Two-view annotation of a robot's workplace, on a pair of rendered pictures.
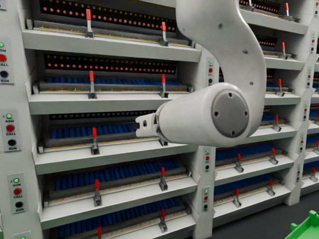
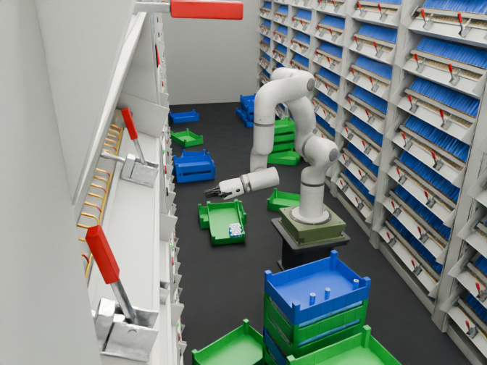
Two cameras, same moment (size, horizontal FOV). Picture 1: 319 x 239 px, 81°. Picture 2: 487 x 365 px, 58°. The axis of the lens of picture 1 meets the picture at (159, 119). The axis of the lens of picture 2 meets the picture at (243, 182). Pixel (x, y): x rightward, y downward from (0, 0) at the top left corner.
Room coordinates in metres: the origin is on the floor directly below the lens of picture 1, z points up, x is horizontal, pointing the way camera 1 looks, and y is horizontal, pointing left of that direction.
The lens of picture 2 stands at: (-0.07, 1.72, 1.48)
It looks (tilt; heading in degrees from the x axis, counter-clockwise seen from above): 25 degrees down; 284
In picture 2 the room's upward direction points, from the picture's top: straight up
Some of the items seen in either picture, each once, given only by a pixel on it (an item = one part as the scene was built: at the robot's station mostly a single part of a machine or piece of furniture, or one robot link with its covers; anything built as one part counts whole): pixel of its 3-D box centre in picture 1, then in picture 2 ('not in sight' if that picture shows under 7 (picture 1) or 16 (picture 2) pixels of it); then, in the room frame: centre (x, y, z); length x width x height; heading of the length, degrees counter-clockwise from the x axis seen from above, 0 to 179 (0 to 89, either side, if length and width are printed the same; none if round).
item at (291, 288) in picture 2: not in sight; (316, 284); (-0.01, 0.46, 0.52); 0.30 x 0.20 x 0.08; 40
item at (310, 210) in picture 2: not in sight; (311, 198); (0.09, -0.32, 0.46); 0.19 x 0.19 x 0.18
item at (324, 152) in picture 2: not in sight; (319, 161); (0.06, -0.31, 0.67); 0.19 x 0.12 x 0.24; 143
